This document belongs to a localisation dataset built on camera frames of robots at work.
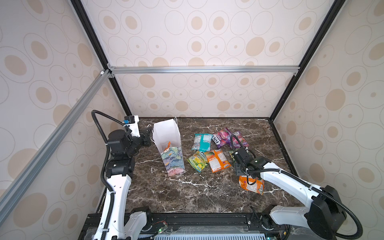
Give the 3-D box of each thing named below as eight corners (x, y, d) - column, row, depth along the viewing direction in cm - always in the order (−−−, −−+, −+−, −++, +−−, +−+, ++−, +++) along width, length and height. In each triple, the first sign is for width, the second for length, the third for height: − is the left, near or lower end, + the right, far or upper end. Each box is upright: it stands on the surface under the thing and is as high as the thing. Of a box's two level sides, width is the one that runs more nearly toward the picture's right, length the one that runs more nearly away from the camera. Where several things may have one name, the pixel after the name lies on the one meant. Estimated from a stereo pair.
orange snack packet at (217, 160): (213, 173, 92) (213, 170, 90) (204, 155, 100) (204, 152, 98) (229, 166, 95) (230, 164, 92) (219, 149, 103) (220, 147, 100)
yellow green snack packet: (198, 173, 92) (199, 171, 89) (187, 161, 97) (187, 158, 94) (211, 163, 96) (211, 160, 94) (199, 152, 102) (199, 149, 99)
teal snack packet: (191, 150, 103) (191, 148, 101) (195, 134, 112) (195, 131, 110) (210, 153, 102) (210, 150, 99) (212, 136, 111) (212, 134, 108)
